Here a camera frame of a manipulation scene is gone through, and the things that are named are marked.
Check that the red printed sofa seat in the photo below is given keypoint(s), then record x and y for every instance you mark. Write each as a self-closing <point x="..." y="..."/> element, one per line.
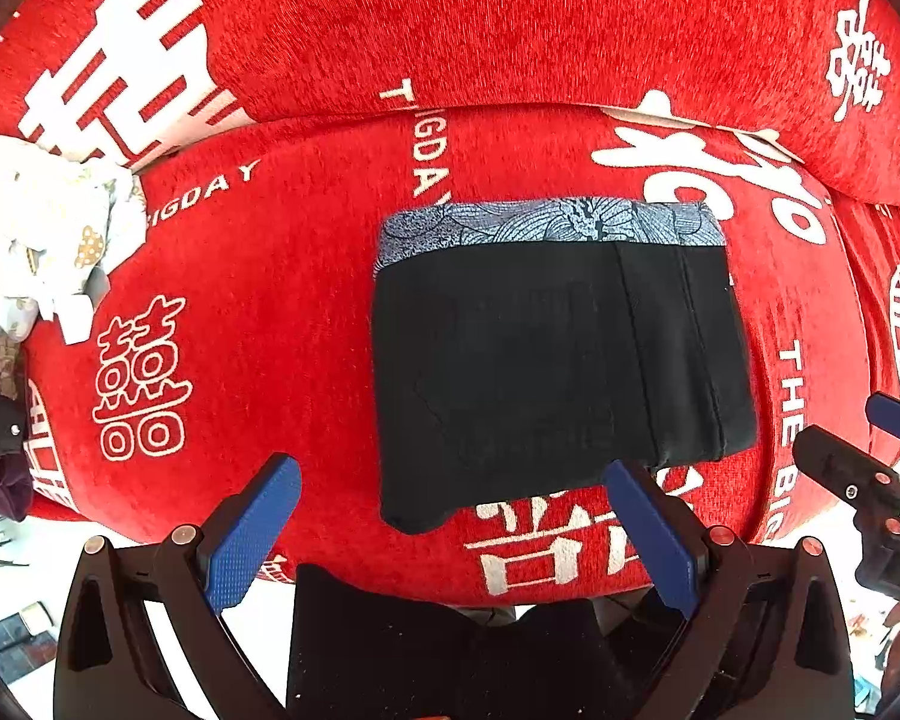
<point x="270" y="300"/>

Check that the red printed sofa backrest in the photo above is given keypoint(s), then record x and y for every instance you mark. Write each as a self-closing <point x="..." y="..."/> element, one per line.
<point x="495" y="15"/>

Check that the white floral cloth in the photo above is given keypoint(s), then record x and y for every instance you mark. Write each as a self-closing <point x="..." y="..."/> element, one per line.
<point x="37" y="225"/>

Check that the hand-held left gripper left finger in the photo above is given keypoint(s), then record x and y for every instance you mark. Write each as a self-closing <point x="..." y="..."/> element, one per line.
<point x="251" y="532"/>

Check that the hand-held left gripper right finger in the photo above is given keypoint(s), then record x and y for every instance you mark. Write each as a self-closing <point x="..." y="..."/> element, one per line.
<point x="652" y="540"/>

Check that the black pants with grey lining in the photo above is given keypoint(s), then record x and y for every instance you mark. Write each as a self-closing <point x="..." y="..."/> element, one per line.
<point x="532" y="360"/>

